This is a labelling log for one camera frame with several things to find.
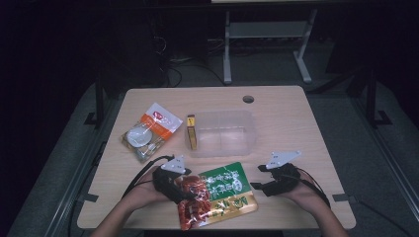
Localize person's left hand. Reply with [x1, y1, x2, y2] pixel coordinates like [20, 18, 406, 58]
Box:
[126, 166, 172, 213]

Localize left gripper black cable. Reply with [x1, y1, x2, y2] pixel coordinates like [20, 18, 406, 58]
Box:
[122, 154, 176, 200]

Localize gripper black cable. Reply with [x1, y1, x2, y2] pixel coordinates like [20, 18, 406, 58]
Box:
[122, 154, 176, 200]
[290, 166, 332, 209]

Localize black metal stand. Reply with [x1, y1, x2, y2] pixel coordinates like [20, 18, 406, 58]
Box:
[83, 75, 107, 127]
[365, 68, 393, 128]

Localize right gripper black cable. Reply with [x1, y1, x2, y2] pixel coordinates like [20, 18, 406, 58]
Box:
[290, 166, 332, 209]

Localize grey metal stand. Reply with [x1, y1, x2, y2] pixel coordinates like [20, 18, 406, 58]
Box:
[222, 8, 319, 85]

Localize green and red food packet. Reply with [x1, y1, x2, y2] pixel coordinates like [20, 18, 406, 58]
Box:
[176, 161, 260, 231]

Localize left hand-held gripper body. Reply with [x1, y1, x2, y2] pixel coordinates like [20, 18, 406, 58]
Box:
[151, 154, 187, 205]

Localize clear plastic container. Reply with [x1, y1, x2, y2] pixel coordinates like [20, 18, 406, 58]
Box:
[187, 110, 258, 158]

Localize black floor cables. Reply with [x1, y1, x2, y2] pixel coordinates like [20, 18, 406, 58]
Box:
[154, 34, 229, 88]

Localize orange and white food packet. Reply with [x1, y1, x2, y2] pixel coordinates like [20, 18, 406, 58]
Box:
[120, 102, 184, 164]

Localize small yellow box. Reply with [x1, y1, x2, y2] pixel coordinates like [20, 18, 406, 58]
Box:
[186, 114, 199, 151]

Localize grey tape strip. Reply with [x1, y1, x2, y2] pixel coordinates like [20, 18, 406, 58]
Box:
[77, 193, 100, 203]
[331, 193, 358, 203]

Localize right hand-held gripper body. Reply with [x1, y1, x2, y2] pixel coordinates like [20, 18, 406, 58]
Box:
[262, 150, 302, 198]

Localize person's right hand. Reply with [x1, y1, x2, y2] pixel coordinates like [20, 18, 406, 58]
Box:
[280, 171, 325, 213]

